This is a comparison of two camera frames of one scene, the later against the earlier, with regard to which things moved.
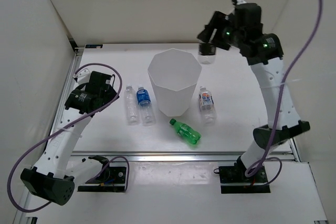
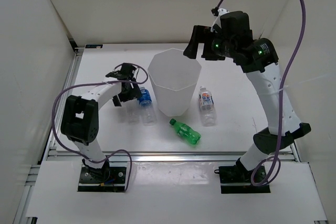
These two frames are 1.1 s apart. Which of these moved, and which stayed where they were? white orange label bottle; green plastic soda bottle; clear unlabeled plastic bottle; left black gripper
Moved: left black gripper
Stayed: white orange label bottle; clear unlabeled plastic bottle; green plastic soda bottle
